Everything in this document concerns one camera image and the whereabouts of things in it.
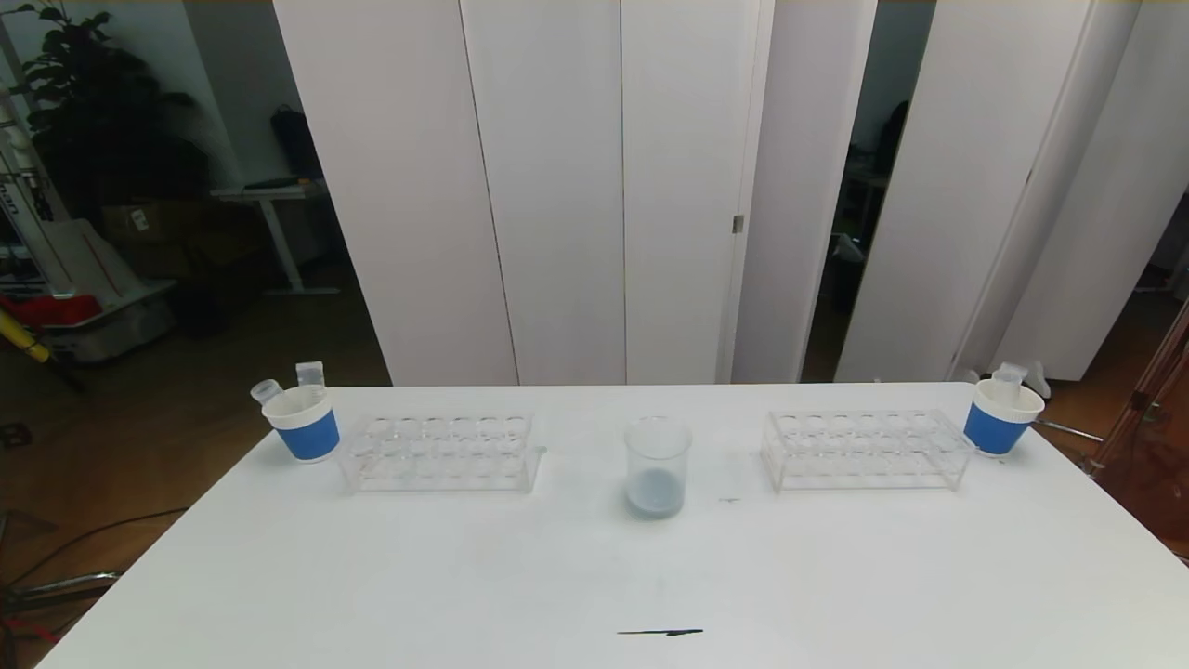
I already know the clear glass beaker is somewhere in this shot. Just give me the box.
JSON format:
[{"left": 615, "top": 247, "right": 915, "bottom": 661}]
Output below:
[{"left": 623, "top": 415, "right": 693, "bottom": 520}]

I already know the clear plastic test tube rack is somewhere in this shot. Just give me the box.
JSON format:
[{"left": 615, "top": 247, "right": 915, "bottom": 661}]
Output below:
[
  {"left": 339, "top": 411, "right": 542, "bottom": 493},
  {"left": 760, "top": 409, "right": 976, "bottom": 492}
]

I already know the blue and white paper cup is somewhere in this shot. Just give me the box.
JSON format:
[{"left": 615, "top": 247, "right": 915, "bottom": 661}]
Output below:
[
  {"left": 263, "top": 384, "right": 342, "bottom": 463},
  {"left": 962, "top": 379, "right": 1045, "bottom": 456}
]

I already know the white background desk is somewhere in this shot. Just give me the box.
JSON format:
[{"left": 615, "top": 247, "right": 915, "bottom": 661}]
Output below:
[{"left": 212, "top": 181, "right": 340, "bottom": 296}]

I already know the black bag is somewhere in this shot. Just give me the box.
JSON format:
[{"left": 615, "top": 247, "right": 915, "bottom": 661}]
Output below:
[{"left": 271, "top": 104, "right": 323, "bottom": 179}]

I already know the brown cardboard box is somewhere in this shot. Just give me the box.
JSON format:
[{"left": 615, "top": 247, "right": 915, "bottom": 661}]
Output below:
[{"left": 100, "top": 200, "right": 201, "bottom": 244}]

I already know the grey storage bin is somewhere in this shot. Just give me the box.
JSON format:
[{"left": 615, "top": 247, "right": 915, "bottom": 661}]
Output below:
[{"left": 42, "top": 297, "right": 177, "bottom": 361}]

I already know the thin metal floor rod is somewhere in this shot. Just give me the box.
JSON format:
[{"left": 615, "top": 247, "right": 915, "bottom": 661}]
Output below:
[{"left": 1031, "top": 418, "right": 1104, "bottom": 441}]

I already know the white leaning board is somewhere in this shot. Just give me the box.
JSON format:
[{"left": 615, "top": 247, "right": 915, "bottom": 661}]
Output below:
[{"left": 37, "top": 218, "right": 177, "bottom": 321}]

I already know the dark green potted plant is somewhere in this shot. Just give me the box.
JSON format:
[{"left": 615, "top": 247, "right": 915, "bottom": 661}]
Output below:
[{"left": 5, "top": 0, "right": 210, "bottom": 224}]

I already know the red box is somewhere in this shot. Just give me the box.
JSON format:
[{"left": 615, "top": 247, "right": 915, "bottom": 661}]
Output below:
[{"left": 0, "top": 293, "right": 101, "bottom": 326}]

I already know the brown metal tripod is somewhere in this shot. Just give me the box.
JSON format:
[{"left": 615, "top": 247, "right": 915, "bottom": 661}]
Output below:
[{"left": 1087, "top": 297, "right": 1189, "bottom": 558}]

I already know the yellow tool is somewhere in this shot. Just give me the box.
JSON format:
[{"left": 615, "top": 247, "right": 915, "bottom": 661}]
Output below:
[{"left": 0, "top": 307, "right": 52, "bottom": 363}]

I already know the metal stand leg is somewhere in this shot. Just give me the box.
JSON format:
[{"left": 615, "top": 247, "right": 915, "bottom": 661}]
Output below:
[{"left": 0, "top": 569, "right": 122, "bottom": 614}]

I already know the black floor cable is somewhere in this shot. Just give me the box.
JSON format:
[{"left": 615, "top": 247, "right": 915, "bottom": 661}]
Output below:
[{"left": 0, "top": 506, "right": 191, "bottom": 586}]

